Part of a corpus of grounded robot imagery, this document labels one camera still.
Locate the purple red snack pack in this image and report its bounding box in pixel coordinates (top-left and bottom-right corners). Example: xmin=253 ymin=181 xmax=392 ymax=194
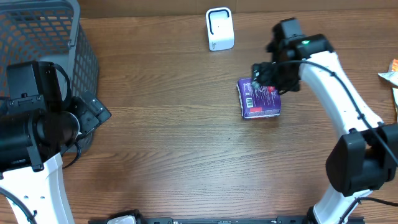
xmin=236 ymin=78 xmax=282 ymax=119

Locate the white tube gold cap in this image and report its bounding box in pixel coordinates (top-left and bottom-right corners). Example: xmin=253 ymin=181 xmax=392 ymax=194
xmin=378 ymin=72 xmax=398 ymax=86

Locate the yellow snack bag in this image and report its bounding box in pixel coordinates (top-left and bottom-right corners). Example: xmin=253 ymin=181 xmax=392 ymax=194
xmin=392 ymin=88 xmax=398 ymax=119

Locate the orange small snack pack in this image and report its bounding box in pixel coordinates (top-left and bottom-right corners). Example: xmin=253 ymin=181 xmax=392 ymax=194
xmin=388 ymin=59 xmax=398 ymax=72

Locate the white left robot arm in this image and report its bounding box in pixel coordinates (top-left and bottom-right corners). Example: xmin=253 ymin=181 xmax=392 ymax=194
xmin=1 ymin=61 xmax=111 ymax=223

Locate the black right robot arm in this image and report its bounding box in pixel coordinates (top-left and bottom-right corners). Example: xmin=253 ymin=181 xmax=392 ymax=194
xmin=252 ymin=18 xmax=397 ymax=223

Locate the white barcode scanner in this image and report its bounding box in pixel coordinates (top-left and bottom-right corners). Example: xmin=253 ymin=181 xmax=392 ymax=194
xmin=205 ymin=7 xmax=234 ymax=52

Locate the dark grey plastic basket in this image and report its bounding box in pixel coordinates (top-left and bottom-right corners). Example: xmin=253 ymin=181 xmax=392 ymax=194
xmin=0 ymin=0 xmax=100 ymax=153

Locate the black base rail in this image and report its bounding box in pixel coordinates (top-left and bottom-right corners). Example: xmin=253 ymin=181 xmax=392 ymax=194
xmin=88 ymin=209 xmax=305 ymax=224

